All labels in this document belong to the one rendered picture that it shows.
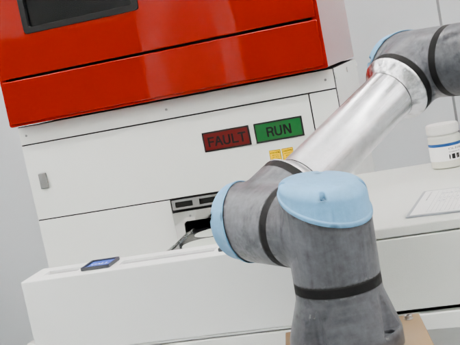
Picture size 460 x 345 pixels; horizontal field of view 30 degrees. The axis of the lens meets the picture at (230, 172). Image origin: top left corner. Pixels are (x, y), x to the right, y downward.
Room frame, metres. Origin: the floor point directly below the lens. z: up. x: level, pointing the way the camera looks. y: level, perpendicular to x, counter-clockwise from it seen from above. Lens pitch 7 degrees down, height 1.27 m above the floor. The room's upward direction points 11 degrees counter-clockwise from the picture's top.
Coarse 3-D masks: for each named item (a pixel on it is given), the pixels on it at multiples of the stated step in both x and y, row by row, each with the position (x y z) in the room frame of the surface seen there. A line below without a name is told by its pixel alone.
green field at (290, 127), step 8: (288, 120) 2.03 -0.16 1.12; (296, 120) 2.02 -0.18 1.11; (256, 128) 2.05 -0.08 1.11; (264, 128) 2.04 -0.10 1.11; (272, 128) 2.04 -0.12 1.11; (280, 128) 2.03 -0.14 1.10; (288, 128) 2.03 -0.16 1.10; (296, 128) 2.02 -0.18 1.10; (264, 136) 2.04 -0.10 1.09; (272, 136) 2.04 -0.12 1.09; (280, 136) 2.03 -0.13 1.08; (288, 136) 2.03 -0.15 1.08
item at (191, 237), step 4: (204, 228) 2.04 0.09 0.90; (208, 228) 2.03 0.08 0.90; (196, 232) 2.01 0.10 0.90; (188, 236) 1.98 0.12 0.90; (192, 236) 1.97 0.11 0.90; (212, 236) 1.92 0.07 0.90; (184, 240) 1.94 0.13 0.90; (188, 240) 1.93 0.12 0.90; (192, 240) 1.92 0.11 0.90; (180, 244) 1.90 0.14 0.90; (176, 248) 1.86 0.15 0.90; (180, 248) 1.85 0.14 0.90
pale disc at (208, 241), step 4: (196, 240) 1.91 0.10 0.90; (200, 240) 1.90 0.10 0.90; (204, 240) 1.89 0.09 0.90; (208, 240) 1.88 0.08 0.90; (212, 240) 1.88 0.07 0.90; (184, 244) 1.89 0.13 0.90; (188, 244) 1.88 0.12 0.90; (192, 244) 1.87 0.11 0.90; (196, 244) 1.86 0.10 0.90; (200, 244) 1.86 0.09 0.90; (204, 244) 1.85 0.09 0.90; (208, 244) 1.84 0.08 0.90
